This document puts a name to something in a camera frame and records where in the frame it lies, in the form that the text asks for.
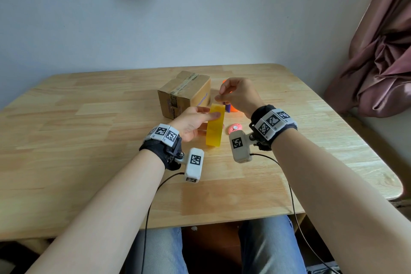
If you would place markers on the translucent yellow block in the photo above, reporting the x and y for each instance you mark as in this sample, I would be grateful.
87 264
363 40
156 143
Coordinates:
214 134

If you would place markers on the person's left leg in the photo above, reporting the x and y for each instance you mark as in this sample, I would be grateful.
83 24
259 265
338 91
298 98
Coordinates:
157 251

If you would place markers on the person's leg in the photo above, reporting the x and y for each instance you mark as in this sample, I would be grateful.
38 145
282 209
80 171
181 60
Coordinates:
157 251
271 245

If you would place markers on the purple block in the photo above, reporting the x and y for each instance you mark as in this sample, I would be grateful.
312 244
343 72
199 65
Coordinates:
228 108

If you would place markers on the person's left hand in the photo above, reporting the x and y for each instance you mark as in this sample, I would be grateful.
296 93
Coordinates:
188 121

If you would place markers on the orange block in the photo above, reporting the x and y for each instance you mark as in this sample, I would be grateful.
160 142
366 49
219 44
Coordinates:
233 110

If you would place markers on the taped cardboard box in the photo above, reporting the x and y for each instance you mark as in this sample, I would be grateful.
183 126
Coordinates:
184 92

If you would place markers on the person's right thumb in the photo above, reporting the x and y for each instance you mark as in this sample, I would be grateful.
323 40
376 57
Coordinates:
222 97

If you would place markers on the pink curtain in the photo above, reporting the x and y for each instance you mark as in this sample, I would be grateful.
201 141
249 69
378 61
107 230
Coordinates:
379 58

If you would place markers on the person's right forearm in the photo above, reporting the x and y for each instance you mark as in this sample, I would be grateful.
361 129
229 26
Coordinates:
337 200

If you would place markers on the person's right hand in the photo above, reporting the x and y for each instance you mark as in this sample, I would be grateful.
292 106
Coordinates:
244 95

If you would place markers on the person's left thumb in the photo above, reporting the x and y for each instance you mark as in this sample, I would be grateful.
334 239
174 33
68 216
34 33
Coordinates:
203 110

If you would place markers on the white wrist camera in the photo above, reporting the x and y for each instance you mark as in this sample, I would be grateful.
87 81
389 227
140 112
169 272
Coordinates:
239 147
194 164

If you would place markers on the small pink round object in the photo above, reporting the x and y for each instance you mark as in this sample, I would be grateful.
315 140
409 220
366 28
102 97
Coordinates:
234 128

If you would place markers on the person's right leg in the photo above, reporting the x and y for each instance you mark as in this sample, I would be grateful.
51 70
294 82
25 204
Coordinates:
271 245

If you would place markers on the person's left forearm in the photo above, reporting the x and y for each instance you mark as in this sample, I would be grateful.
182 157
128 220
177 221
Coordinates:
106 216

